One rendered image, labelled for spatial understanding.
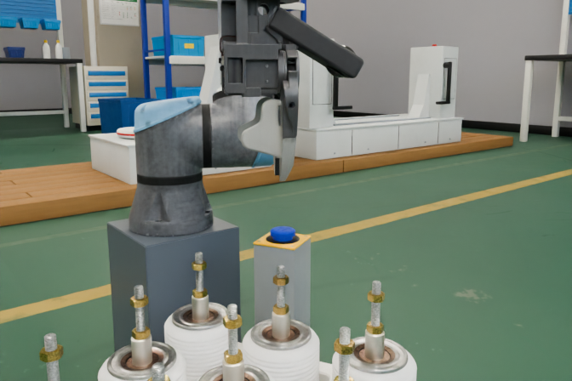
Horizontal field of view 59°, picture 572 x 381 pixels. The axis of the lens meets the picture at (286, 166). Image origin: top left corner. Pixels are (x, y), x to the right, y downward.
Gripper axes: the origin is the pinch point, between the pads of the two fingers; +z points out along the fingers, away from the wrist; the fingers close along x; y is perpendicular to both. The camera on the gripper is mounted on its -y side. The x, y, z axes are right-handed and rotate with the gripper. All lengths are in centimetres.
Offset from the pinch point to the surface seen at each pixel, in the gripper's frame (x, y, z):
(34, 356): -46, 45, 46
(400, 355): 7.4, -12.0, 21.0
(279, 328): 1.0, 1.0, 19.9
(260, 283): -16.9, 1.3, 21.5
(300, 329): -0.3, -1.8, 20.9
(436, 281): -68, -54, 46
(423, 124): -283, -147, 22
